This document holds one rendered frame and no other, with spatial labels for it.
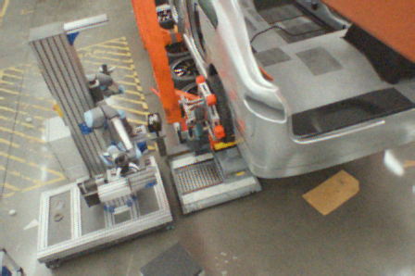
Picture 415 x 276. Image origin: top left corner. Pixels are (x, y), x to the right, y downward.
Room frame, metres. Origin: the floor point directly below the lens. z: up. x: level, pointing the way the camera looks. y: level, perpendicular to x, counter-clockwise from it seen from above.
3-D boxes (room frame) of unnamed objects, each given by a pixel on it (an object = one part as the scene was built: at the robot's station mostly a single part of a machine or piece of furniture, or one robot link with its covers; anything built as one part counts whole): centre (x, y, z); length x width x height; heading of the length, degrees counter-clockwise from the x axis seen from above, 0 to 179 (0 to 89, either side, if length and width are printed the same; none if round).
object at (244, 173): (2.98, -0.26, 0.13); 0.50 x 0.36 x 0.10; 8
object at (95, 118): (2.43, 0.79, 1.19); 0.15 x 0.12 x 0.55; 114
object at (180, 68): (4.53, 0.01, 0.39); 0.66 x 0.66 x 0.24
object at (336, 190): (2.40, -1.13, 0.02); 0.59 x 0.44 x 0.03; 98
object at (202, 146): (3.25, 0.00, 0.26); 0.42 x 0.18 x 0.35; 98
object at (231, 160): (2.98, -0.26, 0.32); 0.40 x 0.30 x 0.28; 8
